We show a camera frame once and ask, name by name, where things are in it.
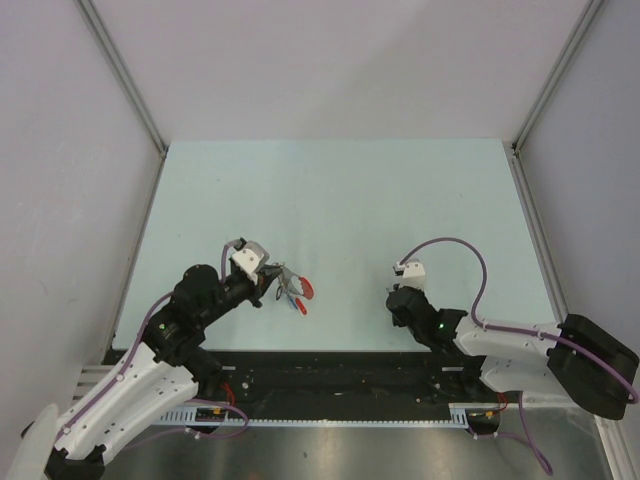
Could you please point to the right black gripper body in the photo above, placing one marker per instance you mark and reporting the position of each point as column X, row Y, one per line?
column 417, row 334

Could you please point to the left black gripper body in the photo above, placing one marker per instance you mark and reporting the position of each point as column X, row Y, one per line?
column 246, row 289

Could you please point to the blue tagged key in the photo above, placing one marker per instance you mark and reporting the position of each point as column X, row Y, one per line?
column 292, row 300

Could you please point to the red handled keyring holder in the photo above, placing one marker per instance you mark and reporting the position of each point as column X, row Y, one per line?
column 298, row 285

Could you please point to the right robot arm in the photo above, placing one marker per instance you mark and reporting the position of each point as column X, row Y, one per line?
column 575, row 360

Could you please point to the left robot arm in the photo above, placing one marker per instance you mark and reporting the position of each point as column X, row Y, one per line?
column 163, row 368

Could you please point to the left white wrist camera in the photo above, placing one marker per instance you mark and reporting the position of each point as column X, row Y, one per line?
column 249, row 257

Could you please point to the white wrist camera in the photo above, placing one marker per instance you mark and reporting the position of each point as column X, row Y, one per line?
column 410, row 274
column 249, row 257

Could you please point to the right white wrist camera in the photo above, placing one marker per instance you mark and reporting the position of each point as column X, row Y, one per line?
column 410, row 274

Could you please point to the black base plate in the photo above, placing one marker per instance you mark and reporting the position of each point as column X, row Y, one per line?
column 362, row 386

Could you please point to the slotted cable duct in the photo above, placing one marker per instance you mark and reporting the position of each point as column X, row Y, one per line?
column 204, row 416

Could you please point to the left aluminium frame post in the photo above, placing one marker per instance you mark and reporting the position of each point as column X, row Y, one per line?
column 116, row 63

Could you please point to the aluminium frame post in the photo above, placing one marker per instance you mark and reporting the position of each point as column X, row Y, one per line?
column 570, row 49
column 116, row 63

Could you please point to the right aluminium frame post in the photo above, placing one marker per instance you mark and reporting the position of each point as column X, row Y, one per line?
column 570, row 49

